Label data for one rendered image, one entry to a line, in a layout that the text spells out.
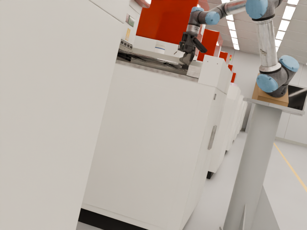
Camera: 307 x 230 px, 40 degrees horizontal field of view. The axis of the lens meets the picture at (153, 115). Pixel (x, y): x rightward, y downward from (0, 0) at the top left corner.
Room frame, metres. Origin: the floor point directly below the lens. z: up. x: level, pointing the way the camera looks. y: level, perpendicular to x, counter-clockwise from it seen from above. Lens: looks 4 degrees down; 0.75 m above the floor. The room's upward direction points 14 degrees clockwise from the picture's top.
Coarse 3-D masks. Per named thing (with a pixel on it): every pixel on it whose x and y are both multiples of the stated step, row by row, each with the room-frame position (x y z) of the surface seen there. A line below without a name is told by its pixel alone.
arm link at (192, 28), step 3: (189, 27) 2.52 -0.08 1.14; (192, 27) 2.52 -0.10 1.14; (195, 27) 2.52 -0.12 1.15; (198, 27) 2.53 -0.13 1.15; (186, 30) 2.54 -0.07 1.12; (189, 30) 2.52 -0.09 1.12; (192, 30) 2.52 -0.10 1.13; (195, 30) 2.52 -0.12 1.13; (198, 30) 2.53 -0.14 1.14; (195, 33) 2.53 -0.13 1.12
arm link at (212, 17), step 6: (204, 12) 2.47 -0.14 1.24; (210, 12) 2.44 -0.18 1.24; (216, 12) 2.44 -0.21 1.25; (198, 18) 2.49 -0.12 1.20; (204, 18) 2.45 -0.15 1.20; (210, 18) 2.42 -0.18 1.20; (216, 18) 2.44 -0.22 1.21; (204, 24) 2.50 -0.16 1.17; (210, 24) 2.46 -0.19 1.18; (216, 24) 2.46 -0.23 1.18
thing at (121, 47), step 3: (120, 45) 2.43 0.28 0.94; (120, 48) 2.44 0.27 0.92; (123, 48) 2.50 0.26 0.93; (126, 48) 2.55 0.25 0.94; (129, 51) 2.62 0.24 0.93; (132, 51) 2.68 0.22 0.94; (117, 57) 2.43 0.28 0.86; (120, 57) 2.48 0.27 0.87; (129, 57) 2.69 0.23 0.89; (123, 60) 2.55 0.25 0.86; (126, 60) 2.60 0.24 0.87; (129, 60) 2.69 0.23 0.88
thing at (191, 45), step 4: (184, 32) 2.53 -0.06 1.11; (188, 32) 2.52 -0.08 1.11; (184, 36) 2.53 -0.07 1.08; (188, 36) 2.52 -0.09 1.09; (192, 36) 2.54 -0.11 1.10; (196, 36) 2.53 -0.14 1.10; (184, 40) 2.53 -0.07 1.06; (188, 40) 2.53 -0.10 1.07; (180, 44) 2.54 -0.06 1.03; (184, 44) 2.51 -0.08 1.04; (188, 44) 2.51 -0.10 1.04; (192, 44) 2.52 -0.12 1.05; (180, 48) 2.53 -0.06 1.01; (184, 48) 2.50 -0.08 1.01; (188, 48) 2.52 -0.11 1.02; (192, 48) 2.52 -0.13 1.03; (188, 52) 2.57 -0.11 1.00
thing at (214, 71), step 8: (208, 56) 2.04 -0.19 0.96; (208, 64) 2.04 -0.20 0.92; (216, 64) 2.03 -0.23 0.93; (224, 64) 2.13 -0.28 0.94; (200, 72) 2.05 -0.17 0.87; (208, 72) 2.04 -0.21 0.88; (216, 72) 2.03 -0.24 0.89; (224, 72) 2.25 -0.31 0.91; (200, 80) 2.04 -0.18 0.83; (208, 80) 2.03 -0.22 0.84; (216, 80) 2.03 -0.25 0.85; (224, 80) 2.38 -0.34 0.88; (224, 88) 2.52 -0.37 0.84
